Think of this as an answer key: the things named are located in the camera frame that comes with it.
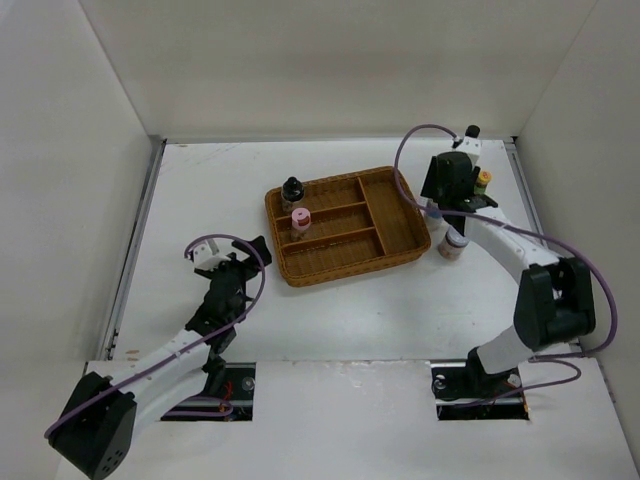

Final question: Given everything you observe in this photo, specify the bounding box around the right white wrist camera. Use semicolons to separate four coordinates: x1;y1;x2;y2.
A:
452;136;482;166

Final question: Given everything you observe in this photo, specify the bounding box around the white-lid brown spice jar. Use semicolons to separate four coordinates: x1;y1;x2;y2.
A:
438;226;469;261

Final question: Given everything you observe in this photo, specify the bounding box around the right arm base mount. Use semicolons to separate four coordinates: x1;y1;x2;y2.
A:
431;361;529;421

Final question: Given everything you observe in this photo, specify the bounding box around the black-cap spice bottle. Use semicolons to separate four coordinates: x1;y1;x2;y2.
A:
281;176;305;214

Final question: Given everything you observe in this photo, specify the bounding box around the brown wicker divided basket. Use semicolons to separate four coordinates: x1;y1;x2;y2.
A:
265;166;431;287

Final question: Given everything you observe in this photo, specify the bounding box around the pink-cap spice bottle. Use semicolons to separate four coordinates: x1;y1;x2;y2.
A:
290;207;311;242

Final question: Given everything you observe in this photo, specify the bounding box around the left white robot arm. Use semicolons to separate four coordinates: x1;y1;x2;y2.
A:
44;234;272;479

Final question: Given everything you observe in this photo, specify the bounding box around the tall clear black-cap bottle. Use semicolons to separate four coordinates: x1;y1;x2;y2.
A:
465;124;480;139

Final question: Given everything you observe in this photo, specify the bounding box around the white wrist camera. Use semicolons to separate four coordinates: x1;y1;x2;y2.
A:
187;240;229;271
452;136;482;166

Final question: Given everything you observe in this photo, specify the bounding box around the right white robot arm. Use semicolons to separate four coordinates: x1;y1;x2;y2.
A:
421;151;596;396

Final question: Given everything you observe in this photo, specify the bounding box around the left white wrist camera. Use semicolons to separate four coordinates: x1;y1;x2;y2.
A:
187;240;229;271

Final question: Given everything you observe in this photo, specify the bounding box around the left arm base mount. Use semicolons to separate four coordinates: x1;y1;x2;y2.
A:
160;362;256;424

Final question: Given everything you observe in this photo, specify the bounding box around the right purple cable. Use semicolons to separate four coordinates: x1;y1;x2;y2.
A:
394;123;618;401

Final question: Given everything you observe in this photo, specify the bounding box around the silver-lid blue-label jar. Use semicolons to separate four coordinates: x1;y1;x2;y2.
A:
424;199;446;232

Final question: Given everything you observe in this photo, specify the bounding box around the yellow-cap red sauce bottle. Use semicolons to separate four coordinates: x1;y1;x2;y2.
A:
474;170;492;196

